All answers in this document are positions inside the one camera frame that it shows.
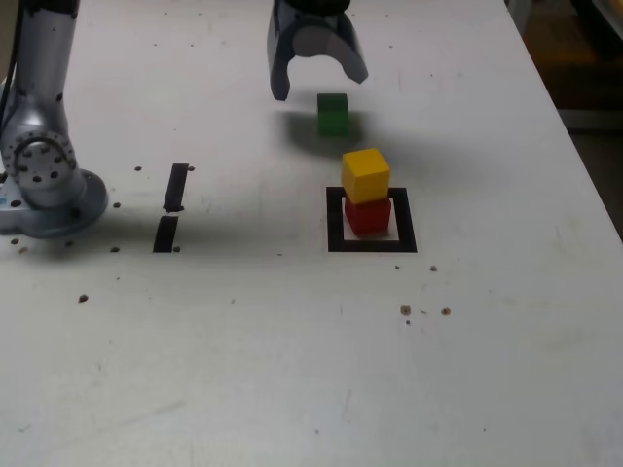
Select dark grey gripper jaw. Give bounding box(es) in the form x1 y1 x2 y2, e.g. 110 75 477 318
266 0 306 103

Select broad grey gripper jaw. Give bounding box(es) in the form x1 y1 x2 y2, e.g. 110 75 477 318
292 13 370 86

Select green cube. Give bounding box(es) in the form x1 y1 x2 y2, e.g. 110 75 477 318
316 92 351 138

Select yellow cube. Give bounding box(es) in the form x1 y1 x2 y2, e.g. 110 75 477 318
341 148 392 204

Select red cube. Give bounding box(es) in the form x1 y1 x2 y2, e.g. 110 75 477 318
343 196 393 237

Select black tape square outline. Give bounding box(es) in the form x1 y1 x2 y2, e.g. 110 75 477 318
326 187 420 254

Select black tape strip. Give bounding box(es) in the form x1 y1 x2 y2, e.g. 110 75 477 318
152 162 190 254

